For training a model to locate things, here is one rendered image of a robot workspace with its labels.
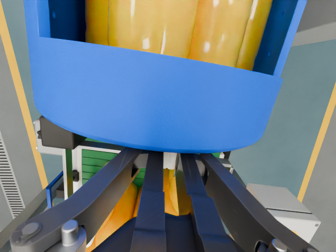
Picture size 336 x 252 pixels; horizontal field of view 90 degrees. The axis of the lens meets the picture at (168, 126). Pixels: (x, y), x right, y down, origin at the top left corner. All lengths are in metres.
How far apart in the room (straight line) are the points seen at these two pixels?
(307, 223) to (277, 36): 0.34
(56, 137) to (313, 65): 1.70
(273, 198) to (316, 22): 0.67
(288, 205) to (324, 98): 1.48
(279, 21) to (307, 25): 0.66
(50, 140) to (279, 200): 0.51
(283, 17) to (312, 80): 1.51
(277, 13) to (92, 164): 0.53
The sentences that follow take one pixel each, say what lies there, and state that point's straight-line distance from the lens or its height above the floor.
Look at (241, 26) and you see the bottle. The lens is 0.20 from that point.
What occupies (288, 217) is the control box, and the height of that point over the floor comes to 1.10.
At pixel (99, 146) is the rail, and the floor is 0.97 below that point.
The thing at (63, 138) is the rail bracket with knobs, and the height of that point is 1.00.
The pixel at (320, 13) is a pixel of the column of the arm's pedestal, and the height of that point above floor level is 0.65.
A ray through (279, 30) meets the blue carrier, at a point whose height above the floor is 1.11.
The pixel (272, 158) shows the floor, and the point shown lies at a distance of 1.83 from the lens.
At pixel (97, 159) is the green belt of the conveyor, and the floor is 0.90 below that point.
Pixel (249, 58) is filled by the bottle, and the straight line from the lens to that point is 0.26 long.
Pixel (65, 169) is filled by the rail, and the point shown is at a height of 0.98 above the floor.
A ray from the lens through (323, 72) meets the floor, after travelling 1.81.
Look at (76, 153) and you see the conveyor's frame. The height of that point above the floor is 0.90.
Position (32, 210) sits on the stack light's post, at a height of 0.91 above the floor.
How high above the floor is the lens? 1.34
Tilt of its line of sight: 71 degrees down
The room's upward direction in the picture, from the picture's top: 177 degrees clockwise
